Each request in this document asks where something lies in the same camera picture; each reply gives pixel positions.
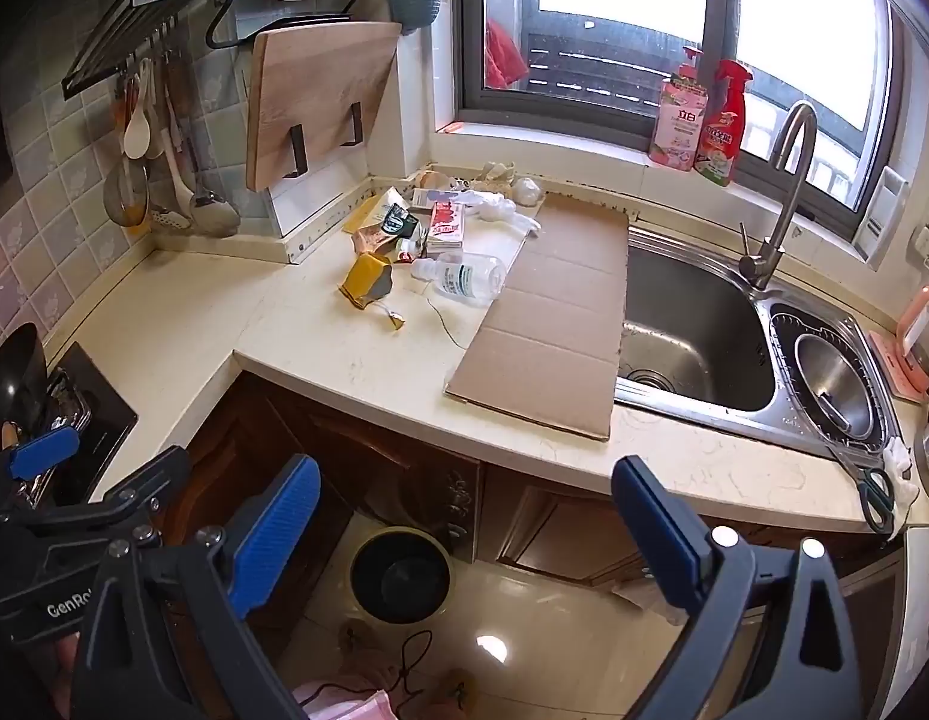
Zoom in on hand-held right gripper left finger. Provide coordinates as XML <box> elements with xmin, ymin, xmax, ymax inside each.
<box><xmin>70</xmin><ymin>454</ymin><xmax>323</xmax><ymax>720</ymax></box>

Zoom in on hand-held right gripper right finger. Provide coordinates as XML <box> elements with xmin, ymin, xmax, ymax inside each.
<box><xmin>610</xmin><ymin>456</ymin><xmax>862</xmax><ymax>720</ymax></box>

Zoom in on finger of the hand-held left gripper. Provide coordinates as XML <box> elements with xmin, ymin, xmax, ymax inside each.
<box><xmin>3</xmin><ymin>427</ymin><xmax>82</xmax><ymax>500</ymax></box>
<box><xmin>29</xmin><ymin>445</ymin><xmax>193</xmax><ymax>541</ymax></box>

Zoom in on black trash bin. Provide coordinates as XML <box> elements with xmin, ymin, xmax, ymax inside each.
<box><xmin>349</xmin><ymin>529</ymin><xmax>452</xmax><ymax>625</ymax></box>

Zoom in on black gas stove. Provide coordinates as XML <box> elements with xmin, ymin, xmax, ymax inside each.
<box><xmin>44</xmin><ymin>341</ymin><xmax>139</xmax><ymax>503</ymax></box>

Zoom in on black wok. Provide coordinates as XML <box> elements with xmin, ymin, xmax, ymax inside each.
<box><xmin>0</xmin><ymin>322</ymin><xmax>49</xmax><ymax>451</ymax></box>

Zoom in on person's pink checked clothing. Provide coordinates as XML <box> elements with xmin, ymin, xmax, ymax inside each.
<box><xmin>295</xmin><ymin>679</ymin><xmax>405</xmax><ymax>720</ymax></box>

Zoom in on steel sink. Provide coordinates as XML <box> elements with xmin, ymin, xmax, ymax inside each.
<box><xmin>614</xmin><ymin>229</ymin><xmax>904</xmax><ymax>458</ymax></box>

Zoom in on steel basin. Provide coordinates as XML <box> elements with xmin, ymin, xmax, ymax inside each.
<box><xmin>792</xmin><ymin>330</ymin><xmax>881</xmax><ymax>440</ymax></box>

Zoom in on white rag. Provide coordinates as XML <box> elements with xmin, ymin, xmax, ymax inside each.
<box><xmin>884</xmin><ymin>435</ymin><xmax>922</xmax><ymax>533</ymax></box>

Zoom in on brown cardboard sheet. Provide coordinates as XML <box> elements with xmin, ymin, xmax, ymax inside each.
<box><xmin>444</xmin><ymin>191</ymin><xmax>632</xmax><ymax>442</ymax></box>

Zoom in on steel slotted spoon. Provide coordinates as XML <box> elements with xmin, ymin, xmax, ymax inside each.
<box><xmin>151</xmin><ymin>90</ymin><xmax>194</xmax><ymax>233</ymax></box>

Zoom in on yellow grey packet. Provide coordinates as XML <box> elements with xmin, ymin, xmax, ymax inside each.
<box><xmin>338</xmin><ymin>253</ymin><xmax>396</xmax><ymax>312</ymax></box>

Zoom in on steel skimmer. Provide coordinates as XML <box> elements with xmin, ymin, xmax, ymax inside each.
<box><xmin>104</xmin><ymin>154</ymin><xmax>152</xmax><ymax>230</ymax></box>

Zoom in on pink crumpled wrapper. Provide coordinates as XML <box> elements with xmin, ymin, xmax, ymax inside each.
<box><xmin>351</xmin><ymin>229</ymin><xmax>405</xmax><ymax>260</ymax></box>

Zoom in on steel faucet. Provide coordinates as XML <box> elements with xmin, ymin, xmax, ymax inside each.
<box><xmin>738</xmin><ymin>101</ymin><xmax>819</xmax><ymax>292</ymax></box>

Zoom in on clear plastic bottle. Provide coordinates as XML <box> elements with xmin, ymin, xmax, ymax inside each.
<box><xmin>410</xmin><ymin>253</ymin><xmax>506</xmax><ymax>307</ymax></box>

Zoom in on pink plastic stand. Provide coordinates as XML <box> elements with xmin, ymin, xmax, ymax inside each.
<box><xmin>869</xmin><ymin>283</ymin><xmax>929</xmax><ymax>398</ymax></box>

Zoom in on yellow envelope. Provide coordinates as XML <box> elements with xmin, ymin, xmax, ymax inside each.
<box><xmin>342</xmin><ymin>187</ymin><xmax>405</xmax><ymax>235</ymax></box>

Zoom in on white rice spoon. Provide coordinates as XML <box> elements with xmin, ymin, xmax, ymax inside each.
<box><xmin>123</xmin><ymin>75</ymin><xmax>152</xmax><ymax>160</ymax></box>

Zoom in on dark green packet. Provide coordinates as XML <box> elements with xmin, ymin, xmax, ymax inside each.
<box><xmin>379</xmin><ymin>204</ymin><xmax>422</xmax><ymax>241</ymax></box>

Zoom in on red white box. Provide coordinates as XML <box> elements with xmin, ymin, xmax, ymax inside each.
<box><xmin>425</xmin><ymin>202</ymin><xmax>467</xmax><ymax>256</ymax></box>

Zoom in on long white plastic wrap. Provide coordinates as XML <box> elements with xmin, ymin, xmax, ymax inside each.
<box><xmin>456</xmin><ymin>191</ymin><xmax>544</xmax><ymax>237</ymax></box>

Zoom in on red spray bottle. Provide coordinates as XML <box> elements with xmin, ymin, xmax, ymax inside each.
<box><xmin>693</xmin><ymin>58</ymin><xmax>754</xmax><ymax>188</ymax></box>

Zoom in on wooden cutting board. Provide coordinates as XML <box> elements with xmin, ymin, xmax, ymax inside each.
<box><xmin>245</xmin><ymin>21</ymin><xmax>403</xmax><ymax>192</ymax></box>

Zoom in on pink floral cloth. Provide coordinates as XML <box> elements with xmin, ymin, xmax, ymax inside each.
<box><xmin>648</xmin><ymin>45</ymin><xmax>709</xmax><ymax>172</ymax></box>

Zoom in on red cloth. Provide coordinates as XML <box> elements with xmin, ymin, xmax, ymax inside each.
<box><xmin>485</xmin><ymin>19</ymin><xmax>530</xmax><ymax>89</ymax></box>

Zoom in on blue-grey utensil holder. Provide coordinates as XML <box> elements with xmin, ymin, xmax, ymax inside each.
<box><xmin>387</xmin><ymin>0</ymin><xmax>444</xmax><ymax>37</ymax></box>

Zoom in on green handled scissors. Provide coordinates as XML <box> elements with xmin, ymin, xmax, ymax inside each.
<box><xmin>824</xmin><ymin>442</ymin><xmax>896</xmax><ymax>533</ymax></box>

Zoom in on black wall rack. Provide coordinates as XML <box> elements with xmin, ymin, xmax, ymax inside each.
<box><xmin>63</xmin><ymin>0</ymin><xmax>233</xmax><ymax>102</ymax></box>

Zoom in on dark grey window frame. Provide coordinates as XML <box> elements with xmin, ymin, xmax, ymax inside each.
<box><xmin>453</xmin><ymin>0</ymin><xmax>907</xmax><ymax>256</ymax></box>

